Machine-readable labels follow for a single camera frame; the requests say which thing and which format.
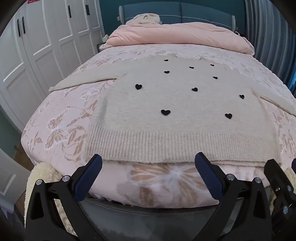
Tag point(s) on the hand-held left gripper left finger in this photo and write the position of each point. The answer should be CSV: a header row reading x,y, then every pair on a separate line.
x,y
89,176

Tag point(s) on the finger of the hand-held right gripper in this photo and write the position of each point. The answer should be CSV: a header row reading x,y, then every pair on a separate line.
x,y
294,165
276,176

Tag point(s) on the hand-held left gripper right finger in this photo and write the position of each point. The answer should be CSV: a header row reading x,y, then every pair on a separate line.
x,y
208,176

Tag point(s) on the beige sweater with black hearts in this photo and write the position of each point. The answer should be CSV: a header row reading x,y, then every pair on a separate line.
x,y
173,129

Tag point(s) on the cream fluffy cloth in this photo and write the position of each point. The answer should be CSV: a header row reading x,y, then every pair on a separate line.
x,y
44,171

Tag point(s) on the pink butterfly print bed blanket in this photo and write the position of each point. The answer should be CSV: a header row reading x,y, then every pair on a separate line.
x,y
57,120

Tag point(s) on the white door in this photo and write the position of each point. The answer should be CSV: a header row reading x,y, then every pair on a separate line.
x,y
9,176

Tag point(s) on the dark nightstand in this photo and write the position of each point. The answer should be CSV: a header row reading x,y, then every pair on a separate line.
x,y
100,47

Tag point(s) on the blue-grey curtain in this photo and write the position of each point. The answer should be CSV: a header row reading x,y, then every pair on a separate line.
x,y
266,34

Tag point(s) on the white wardrobe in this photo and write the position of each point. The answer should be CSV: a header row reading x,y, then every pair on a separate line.
x,y
46,46

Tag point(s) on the pink duvet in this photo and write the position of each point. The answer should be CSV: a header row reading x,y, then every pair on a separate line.
x,y
173,34

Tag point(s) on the blue padded headboard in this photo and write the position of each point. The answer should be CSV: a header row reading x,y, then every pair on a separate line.
x,y
196,11

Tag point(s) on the beige cloth on pillow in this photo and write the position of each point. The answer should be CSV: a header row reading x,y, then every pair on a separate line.
x,y
144,19

